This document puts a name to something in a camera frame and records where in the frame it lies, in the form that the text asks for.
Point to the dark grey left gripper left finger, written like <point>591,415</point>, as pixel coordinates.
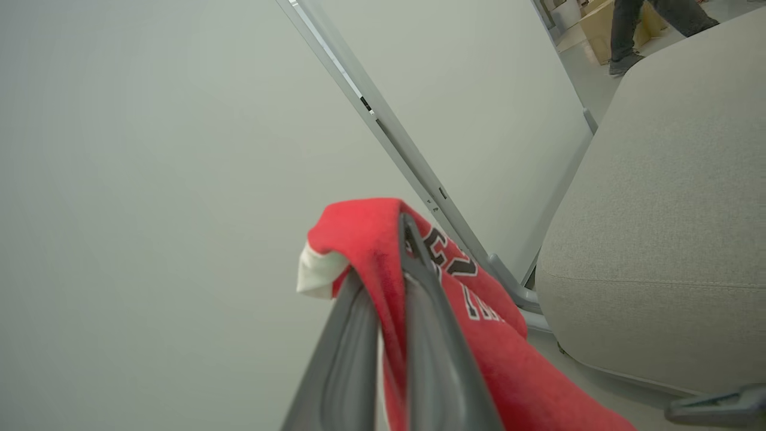
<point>344,371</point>

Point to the cardboard box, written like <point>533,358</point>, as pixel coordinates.
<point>598,30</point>

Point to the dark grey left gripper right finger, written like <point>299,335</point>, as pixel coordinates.
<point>437,359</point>

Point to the red basketball jersey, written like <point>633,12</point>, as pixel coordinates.
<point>371,239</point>

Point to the grey partition frame with foot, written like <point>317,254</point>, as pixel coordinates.
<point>414,158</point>

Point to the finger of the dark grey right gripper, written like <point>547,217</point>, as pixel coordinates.
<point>724,410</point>

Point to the person in dark trousers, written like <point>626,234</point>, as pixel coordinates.
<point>625,24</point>

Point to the grey fabric sofa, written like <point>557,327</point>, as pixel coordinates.
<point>658,209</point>

